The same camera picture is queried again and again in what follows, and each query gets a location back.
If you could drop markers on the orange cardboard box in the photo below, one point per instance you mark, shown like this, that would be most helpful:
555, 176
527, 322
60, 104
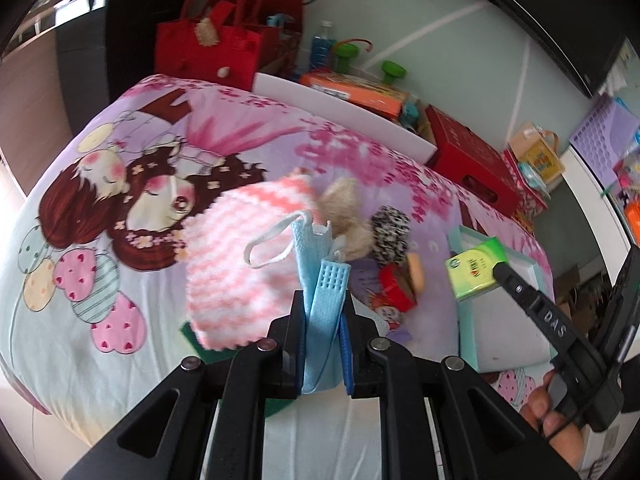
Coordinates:
380, 99

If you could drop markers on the purple perforated basket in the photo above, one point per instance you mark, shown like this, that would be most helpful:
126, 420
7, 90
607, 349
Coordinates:
604, 135

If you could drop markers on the teal rimmed white tray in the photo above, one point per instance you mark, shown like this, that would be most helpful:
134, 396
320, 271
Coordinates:
495, 334

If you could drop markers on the green dumbbell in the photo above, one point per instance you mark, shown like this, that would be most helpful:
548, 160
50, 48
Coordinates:
343, 54
392, 72

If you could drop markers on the red felt handbag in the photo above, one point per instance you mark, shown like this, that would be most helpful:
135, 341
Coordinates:
212, 40

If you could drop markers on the cream lace scrunchie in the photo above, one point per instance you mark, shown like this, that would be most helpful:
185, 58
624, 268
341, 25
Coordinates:
340, 204

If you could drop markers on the yellow beige small bag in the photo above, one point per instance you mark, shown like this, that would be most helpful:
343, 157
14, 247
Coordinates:
539, 148

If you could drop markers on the red gift box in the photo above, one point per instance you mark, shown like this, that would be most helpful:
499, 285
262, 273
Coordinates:
467, 160

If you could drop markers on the person's right hand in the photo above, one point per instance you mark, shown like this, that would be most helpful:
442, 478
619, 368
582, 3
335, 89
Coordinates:
562, 435

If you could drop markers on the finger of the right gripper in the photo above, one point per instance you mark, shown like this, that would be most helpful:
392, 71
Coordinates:
532, 301

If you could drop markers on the orange bag on shelf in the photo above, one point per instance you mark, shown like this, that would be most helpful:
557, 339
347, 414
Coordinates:
632, 214

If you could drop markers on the purple cartoon tissue pack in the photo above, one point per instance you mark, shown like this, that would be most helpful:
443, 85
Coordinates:
370, 302

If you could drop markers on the white shelf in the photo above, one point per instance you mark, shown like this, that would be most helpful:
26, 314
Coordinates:
606, 223

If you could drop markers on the cartoon print bed sheet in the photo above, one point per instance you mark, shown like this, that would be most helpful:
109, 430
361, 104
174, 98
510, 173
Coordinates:
139, 244

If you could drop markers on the red tape roll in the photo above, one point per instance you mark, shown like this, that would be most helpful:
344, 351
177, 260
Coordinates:
395, 288

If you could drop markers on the teal plastic toy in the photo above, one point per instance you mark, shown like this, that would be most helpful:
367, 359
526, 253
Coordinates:
410, 115

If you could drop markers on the blue face mask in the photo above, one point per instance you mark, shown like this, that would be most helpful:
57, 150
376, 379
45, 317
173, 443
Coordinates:
323, 273

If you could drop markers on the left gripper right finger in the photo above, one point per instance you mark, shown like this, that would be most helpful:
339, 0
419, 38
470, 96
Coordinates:
439, 419

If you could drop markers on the red white patterned box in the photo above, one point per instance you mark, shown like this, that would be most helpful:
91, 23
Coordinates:
530, 201

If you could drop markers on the black cabinet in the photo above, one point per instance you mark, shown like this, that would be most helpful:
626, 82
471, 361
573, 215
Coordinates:
106, 51

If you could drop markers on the white foam board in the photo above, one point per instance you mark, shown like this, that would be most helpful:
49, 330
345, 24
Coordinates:
345, 114

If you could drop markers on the leopard print scrunchie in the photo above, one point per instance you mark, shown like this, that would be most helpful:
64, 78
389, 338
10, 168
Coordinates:
390, 228

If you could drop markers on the blue water bottle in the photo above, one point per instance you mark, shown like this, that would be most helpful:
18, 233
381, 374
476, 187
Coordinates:
321, 47

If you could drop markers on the wet wipes pack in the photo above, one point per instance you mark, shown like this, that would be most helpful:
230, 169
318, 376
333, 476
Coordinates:
533, 179

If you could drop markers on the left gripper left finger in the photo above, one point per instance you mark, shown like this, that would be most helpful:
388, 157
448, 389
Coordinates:
205, 421

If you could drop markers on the pink white fuzzy cloth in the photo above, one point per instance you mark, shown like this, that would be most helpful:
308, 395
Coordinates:
230, 304

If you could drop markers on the green tissue pack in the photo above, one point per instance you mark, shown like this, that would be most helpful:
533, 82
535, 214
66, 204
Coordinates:
470, 272

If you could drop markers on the beige makeup sponge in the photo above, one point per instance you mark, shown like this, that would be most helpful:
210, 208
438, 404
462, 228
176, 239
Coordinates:
416, 273

